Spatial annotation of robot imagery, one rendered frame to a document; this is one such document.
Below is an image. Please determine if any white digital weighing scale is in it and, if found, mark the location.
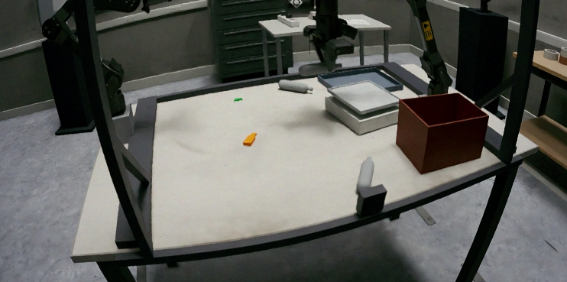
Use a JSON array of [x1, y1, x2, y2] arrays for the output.
[[325, 80, 401, 135]]

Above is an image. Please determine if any small orange stepped block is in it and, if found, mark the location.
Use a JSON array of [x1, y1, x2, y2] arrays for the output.
[[243, 132, 257, 146]]

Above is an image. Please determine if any red open box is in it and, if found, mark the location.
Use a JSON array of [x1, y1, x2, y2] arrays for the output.
[[396, 92, 489, 174]]

